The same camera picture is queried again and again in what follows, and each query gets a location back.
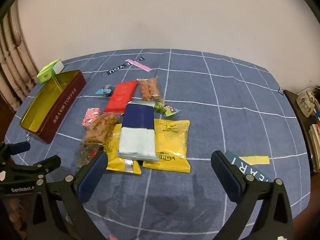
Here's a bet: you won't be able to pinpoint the dark seaweed snack packet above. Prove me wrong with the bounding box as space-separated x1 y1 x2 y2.
77 142 103 168

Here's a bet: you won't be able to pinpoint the yellow snack bag silver seam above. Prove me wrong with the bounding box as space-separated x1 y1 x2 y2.
104 124 142 175

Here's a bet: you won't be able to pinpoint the clear bag brown snacks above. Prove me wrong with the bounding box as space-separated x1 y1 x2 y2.
82 113 118 144

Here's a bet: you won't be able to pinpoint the pink patterned candy box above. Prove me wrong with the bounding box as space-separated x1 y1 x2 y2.
81 107 101 128

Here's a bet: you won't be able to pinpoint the blue white snack pack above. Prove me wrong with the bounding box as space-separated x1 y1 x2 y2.
117 101 159 161

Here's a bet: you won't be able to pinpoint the blue candy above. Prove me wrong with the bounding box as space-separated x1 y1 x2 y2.
95 85 116 96

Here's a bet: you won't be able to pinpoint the red snack packet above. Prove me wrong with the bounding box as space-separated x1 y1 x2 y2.
104 80 138 114

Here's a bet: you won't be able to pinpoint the yellow snack bag front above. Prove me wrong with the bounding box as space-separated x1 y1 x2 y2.
143 119 190 173

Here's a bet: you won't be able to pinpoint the green small snack packet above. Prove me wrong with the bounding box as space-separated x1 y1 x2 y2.
155 102 180 117

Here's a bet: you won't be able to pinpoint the clear pack orange biscuits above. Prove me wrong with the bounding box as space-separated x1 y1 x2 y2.
137 76 163 102

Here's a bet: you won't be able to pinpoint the red gold toffee tin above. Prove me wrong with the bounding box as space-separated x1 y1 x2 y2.
20 70 86 144

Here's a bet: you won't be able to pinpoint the stacked books on shelf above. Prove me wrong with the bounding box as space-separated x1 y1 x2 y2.
309 108 319 173

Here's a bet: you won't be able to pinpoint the dark wooden side shelf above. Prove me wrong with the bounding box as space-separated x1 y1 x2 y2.
284 89 320 176

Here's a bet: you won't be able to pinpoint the beige patterned curtain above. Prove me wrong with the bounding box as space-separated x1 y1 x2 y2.
0 1 38 112

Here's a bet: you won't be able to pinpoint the green tissue pack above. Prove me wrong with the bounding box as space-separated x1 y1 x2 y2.
37 59 65 84

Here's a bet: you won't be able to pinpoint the blue checked tablecloth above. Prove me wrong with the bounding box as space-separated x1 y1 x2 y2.
4 49 310 239

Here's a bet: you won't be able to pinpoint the floral box on shelf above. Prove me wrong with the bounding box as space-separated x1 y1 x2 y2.
296 91 317 118

